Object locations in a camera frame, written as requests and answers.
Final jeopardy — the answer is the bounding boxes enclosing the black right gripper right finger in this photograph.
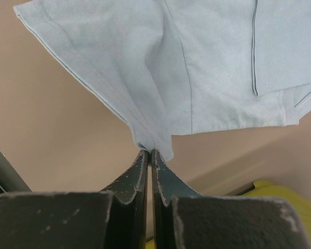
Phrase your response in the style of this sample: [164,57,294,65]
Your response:
[151,150,311,248]

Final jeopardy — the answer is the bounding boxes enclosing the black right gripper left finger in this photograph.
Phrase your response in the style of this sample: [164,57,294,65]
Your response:
[0,150,148,248]

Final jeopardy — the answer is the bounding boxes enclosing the light blue t shirt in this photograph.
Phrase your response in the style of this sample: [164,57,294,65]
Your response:
[14,1,311,160]

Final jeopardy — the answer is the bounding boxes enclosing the olive green plastic bin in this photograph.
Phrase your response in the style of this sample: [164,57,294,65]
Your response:
[144,179,311,249]

